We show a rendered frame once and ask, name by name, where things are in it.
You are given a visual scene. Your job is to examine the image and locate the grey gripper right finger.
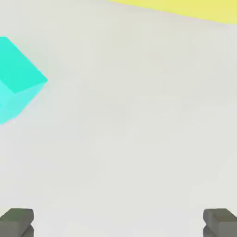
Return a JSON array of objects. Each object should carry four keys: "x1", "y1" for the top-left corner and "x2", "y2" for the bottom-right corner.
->
[{"x1": 203, "y1": 208, "x2": 237, "y2": 237}]

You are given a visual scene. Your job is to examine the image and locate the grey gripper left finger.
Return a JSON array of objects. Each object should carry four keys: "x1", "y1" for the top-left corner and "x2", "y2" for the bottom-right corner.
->
[{"x1": 0, "y1": 207, "x2": 35, "y2": 237}]

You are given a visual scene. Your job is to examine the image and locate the small cyan cube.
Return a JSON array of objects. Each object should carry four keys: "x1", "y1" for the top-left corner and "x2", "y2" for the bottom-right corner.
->
[{"x1": 0, "y1": 36, "x2": 49, "y2": 125}]

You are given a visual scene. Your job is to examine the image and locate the large yellow box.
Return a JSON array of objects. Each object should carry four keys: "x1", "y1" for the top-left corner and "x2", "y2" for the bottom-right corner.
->
[{"x1": 107, "y1": 0, "x2": 237, "y2": 25}]

